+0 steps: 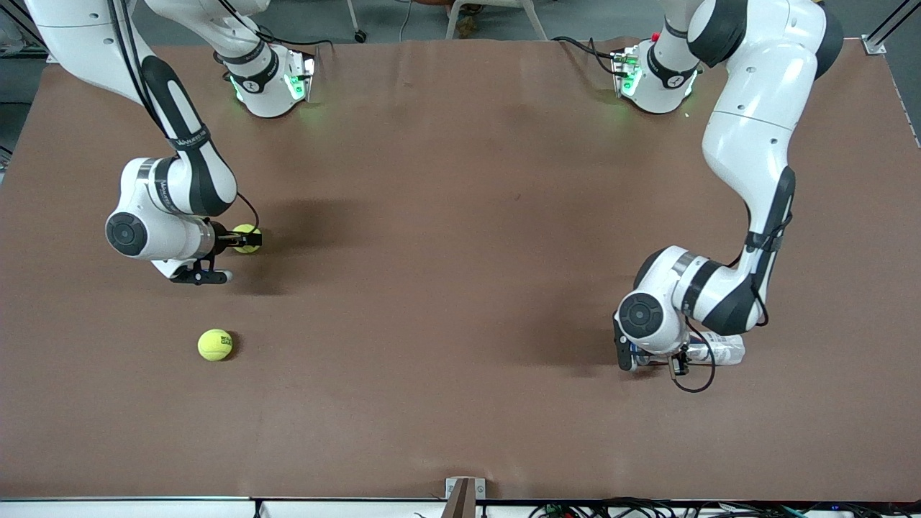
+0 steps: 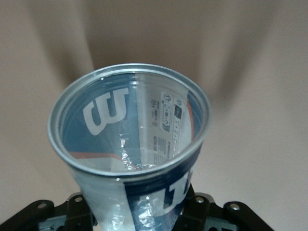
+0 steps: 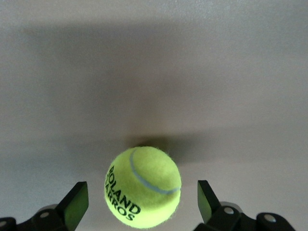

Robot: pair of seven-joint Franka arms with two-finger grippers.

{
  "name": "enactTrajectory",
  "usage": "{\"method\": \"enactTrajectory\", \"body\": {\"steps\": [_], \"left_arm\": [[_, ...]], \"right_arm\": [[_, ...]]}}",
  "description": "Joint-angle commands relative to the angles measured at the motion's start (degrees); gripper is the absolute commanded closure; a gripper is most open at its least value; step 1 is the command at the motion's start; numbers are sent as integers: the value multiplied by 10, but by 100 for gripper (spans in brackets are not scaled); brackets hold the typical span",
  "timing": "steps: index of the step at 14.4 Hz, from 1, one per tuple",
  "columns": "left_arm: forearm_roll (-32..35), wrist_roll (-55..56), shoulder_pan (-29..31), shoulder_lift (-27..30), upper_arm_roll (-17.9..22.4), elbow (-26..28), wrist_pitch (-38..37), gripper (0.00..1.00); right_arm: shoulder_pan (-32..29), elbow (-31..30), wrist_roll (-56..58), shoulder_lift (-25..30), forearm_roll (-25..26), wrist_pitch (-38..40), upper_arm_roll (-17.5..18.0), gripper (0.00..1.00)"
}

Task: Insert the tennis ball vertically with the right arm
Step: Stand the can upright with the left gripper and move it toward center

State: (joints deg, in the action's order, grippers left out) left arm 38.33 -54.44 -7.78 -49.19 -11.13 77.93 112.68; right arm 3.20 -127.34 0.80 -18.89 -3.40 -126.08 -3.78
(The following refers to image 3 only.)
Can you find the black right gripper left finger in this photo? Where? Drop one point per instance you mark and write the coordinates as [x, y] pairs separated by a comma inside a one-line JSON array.
[[60, 216]]

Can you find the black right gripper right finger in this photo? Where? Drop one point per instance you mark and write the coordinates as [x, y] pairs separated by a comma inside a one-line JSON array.
[[223, 219]]

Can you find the yellow Roland Garros tennis ball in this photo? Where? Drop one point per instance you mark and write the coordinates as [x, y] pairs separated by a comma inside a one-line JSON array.
[[144, 187]]

